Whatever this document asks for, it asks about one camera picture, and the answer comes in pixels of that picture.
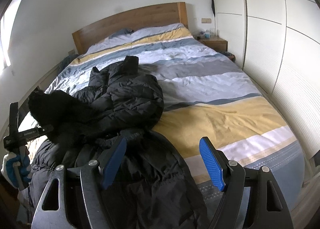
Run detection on blue cloth beside bed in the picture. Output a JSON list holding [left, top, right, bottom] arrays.
[[59, 54, 79, 71]]

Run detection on person's left hand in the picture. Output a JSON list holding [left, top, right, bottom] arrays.
[[1, 151, 32, 190]]

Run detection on wooden nightstand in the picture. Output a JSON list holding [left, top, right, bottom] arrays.
[[199, 35, 228, 52]]

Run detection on window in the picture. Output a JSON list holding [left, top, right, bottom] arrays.
[[0, 12, 12, 70]]

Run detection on black puffer jacket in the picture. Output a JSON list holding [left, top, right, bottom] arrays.
[[27, 56, 209, 229]]

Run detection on striped duvet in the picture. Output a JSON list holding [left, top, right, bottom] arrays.
[[45, 22, 307, 209]]

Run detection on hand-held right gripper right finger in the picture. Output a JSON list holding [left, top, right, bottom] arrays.
[[199, 137, 294, 229]]

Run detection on wooden headboard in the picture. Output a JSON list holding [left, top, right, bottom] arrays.
[[72, 2, 188, 55]]

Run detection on white wardrobe doors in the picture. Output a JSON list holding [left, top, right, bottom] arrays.
[[207, 0, 320, 161]]

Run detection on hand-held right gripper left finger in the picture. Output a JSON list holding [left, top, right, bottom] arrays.
[[31, 136, 128, 229]]

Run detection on small items on nightstand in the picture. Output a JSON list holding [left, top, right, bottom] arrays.
[[196, 28, 218, 40]]

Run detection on blue-grey pillow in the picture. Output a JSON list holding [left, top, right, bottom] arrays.
[[109, 28, 133, 39]]

